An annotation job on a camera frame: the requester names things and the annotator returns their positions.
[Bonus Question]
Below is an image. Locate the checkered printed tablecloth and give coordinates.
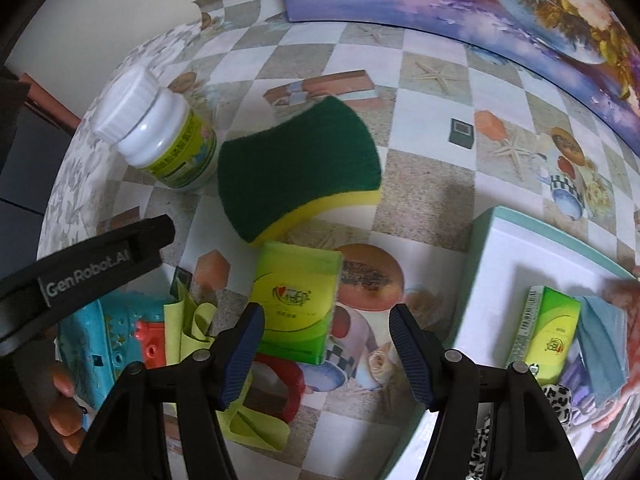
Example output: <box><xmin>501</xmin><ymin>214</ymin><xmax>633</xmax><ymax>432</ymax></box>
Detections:
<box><xmin>37</xmin><ymin>0</ymin><xmax>640</xmax><ymax>480</ymax></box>

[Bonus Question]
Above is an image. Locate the dark glossy cabinet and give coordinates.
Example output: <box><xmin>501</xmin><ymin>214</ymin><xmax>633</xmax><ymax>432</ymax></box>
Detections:
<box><xmin>0</xmin><ymin>65</ymin><xmax>81</xmax><ymax>261</ymax></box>

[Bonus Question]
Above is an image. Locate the yellow-green cloth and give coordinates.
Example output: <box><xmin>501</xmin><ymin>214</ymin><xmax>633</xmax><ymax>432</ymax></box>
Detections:
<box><xmin>162</xmin><ymin>282</ymin><xmax>291</xmax><ymax>451</ymax></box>

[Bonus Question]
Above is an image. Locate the light blue cloth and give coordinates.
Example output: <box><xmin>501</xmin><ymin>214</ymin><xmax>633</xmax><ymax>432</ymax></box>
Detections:
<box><xmin>575</xmin><ymin>295</ymin><xmax>631</xmax><ymax>408</ymax></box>

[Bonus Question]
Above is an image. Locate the grey floral tablecloth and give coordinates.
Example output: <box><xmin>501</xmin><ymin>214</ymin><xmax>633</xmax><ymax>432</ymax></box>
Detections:
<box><xmin>37</xmin><ymin>22</ymin><xmax>201</xmax><ymax>261</ymax></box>

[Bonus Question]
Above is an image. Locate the green and yellow sponge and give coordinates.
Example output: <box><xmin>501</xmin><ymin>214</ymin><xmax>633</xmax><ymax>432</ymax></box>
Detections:
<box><xmin>216</xmin><ymin>96</ymin><xmax>383</xmax><ymax>245</ymax></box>

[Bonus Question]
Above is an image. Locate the white box with teal rim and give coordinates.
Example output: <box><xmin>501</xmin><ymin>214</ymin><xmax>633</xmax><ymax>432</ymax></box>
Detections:
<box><xmin>385</xmin><ymin>206</ymin><xmax>640</xmax><ymax>480</ymax></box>

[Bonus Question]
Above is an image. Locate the purple soft item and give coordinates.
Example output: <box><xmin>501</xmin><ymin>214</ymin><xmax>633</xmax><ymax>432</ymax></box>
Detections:
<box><xmin>560</xmin><ymin>360</ymin><xmax>598</xmax><ymax>411</ymax></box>

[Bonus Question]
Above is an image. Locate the green tissue packet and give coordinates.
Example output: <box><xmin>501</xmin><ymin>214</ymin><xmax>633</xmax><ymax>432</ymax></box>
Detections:
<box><xmin>248</xmin><ymin>240</ymin><xmax>345</xmax><ymax>366</ymax></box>
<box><xmin>506</xmin><ymin>285</ymin><xmax>582</xmax><ymax>386</ymax></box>

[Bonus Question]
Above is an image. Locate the pink fuzzy cloth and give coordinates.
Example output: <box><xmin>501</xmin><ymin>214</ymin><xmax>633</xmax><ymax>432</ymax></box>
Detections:
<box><xmin>592</xmin><ymin>277</ymin><xmax>640</xmax><ymax>433</ymax></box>

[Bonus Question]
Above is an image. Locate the red plastic ring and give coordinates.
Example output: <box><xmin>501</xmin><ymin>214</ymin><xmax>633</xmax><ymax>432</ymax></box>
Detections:
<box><xmin>250</xmin><ymin>352</ymin><xmax>307</xmax><ymax>423</ymax></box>

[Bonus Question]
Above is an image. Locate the leopard print scrunchie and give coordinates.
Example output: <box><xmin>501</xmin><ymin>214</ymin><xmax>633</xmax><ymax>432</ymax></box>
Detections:
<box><xmin>467</xmin><ymin>382</ymin><xmax>576</xmax><ymax>480</ymax></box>

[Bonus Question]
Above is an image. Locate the teal plastic toy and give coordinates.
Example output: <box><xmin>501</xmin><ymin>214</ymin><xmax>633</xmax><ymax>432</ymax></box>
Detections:
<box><xmin>56</xmin><ymin>292</ymin><xmax>171</xmax><ymax>431</ymax></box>

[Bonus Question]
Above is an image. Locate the person's left hand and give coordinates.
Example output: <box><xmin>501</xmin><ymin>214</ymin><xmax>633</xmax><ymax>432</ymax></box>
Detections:
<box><xmin>0</xmin><ymin>362</ymin><xmax>88</xmax><ymax>456</ymax></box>

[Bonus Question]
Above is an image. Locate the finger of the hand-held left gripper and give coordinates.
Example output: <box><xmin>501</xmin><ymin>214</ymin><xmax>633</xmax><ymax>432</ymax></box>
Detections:
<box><xmin>0</xmin><ymin>214</ymin><xmax>177</xmax><ymax>356</ymax></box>

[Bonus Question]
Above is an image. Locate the reddish brown wooden frame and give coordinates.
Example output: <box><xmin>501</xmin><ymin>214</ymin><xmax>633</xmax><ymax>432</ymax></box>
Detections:
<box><xmin>20</xmin><ymin>72</ymin><xmax>81</xmax><ymax>131</ymax></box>

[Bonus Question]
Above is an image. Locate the white plastic bottle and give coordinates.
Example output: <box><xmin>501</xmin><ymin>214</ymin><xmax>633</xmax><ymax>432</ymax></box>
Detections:
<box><xmin>92</xmin><ymin>66</ymin><xmax>218</xmax><ymax>192</ymax></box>

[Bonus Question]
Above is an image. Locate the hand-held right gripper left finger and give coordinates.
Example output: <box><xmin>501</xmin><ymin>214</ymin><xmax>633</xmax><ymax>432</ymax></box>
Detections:
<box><xmin>70</xmin><ymin>302</ymin><xmax>266</xmax><ymax>480</ymax></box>

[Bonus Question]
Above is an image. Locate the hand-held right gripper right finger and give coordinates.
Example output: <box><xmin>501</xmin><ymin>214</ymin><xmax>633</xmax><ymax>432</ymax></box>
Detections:
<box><xmin>389</xmin><ymin>302</ymin><xmax>586</xmax><ymax>480</ymax></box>

